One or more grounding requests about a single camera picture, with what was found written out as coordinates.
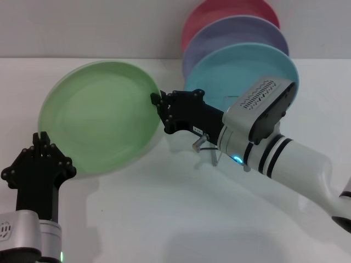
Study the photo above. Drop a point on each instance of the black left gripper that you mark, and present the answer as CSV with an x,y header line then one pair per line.
x,y
35,178

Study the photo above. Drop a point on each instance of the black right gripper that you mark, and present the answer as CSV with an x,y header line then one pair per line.
x,y
192,112

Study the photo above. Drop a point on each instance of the green plate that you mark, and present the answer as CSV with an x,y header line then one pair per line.
x,y
101,117

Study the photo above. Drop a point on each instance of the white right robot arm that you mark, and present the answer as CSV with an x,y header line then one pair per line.
x,y
296,164

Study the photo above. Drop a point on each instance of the teal plate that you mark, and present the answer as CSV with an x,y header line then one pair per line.
x,y
219,71

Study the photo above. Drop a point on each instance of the red plate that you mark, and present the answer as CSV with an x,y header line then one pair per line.
x,y
208,16

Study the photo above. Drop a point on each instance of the purple plate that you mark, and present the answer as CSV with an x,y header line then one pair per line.
x,y
233,33

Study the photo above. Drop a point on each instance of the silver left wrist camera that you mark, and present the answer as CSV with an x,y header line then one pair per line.
x,y
19,230

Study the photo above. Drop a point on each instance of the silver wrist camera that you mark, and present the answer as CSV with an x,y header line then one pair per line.
x,y
19,230
260,104

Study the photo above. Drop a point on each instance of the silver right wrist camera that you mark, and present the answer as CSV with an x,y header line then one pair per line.
x,y
260,104

